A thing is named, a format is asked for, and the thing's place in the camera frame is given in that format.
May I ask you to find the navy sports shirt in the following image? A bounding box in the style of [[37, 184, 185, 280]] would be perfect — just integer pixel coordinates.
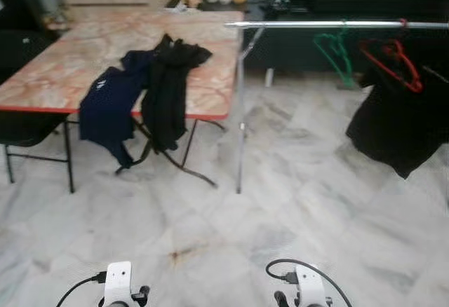
[[78, 49, 156, 170]]

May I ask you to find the black knit garment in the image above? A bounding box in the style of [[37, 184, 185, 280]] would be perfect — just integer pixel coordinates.
[[140, 34, 213, 155]]

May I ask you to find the black printed shirt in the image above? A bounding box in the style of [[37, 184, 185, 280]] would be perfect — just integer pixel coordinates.
[[345, 37, 449, 179]]

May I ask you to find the green plastic hanger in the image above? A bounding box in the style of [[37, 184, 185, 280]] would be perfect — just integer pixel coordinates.
[[312, 21, 356, 89]]

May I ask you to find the red plastic hanger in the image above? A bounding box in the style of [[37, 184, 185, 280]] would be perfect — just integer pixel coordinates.
[[358, 18, 424, 95]]

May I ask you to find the marble folding table red edge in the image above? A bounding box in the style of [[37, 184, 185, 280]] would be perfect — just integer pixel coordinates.
[[0, 7, 244, 196]]

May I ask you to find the black TV console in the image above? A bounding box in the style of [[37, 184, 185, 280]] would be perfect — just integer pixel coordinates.
[[168, 0, 449, 73]]

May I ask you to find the silver clothes rack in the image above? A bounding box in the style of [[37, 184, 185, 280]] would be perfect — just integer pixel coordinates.
[[224, 18, 449, 196]]

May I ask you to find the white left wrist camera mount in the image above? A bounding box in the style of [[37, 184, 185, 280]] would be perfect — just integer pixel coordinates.
[[102, 261, 134, 307]]

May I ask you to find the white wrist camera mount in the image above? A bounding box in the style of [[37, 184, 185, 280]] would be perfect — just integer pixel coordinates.
[[102, 261, 134, 307], [293, 264, 328, 307]]

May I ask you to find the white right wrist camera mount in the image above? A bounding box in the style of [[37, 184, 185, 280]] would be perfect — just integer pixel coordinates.
[[293, 264, 328, 307]]

